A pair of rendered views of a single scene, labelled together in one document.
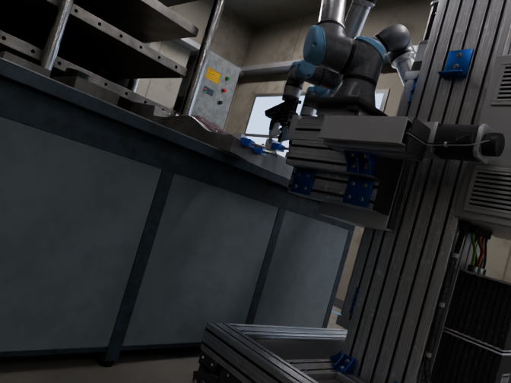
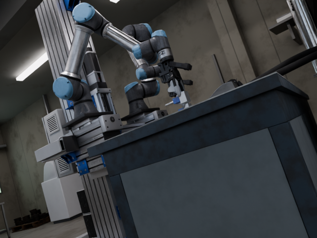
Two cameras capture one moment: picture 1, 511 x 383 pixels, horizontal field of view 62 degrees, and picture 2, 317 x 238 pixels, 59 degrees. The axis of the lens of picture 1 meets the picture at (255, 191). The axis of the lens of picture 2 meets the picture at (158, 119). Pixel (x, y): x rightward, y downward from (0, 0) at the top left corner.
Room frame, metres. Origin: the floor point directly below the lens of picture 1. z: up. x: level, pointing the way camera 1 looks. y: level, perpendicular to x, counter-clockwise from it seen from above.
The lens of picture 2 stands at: (3.43, -0.61, 0.69)
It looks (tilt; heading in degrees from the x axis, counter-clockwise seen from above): 7 degrees up; 166
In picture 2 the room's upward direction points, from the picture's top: 18 degrees counter-clockwise
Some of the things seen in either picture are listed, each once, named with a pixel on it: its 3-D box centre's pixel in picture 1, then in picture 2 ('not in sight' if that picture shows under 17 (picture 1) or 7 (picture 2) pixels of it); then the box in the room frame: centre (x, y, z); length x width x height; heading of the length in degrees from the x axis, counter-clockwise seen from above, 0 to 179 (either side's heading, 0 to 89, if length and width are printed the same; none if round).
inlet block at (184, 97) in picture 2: not in sight; (176, 100); (2.08, -0.16, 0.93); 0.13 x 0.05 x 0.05; 47
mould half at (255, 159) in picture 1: (196, 134); not in sight; (1.69, 0.29, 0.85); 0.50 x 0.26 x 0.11; 64
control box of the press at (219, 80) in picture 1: (182, 172); not in sight; (2.65, 0.47, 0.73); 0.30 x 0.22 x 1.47; 137
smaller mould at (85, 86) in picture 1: (83, 95); not in sight; (1.41, 0.65, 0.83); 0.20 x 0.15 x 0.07; 47
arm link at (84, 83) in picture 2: not in sight; (79, 92); (1.72, -0.61, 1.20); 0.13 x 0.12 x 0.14; 153
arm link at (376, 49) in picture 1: (363, 61); (133, 92); (1.39, -0.22, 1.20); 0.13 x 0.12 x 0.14; 99
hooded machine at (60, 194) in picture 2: not in sight; (63, 188); (-3.37, -1.50, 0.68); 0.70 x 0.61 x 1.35; 41
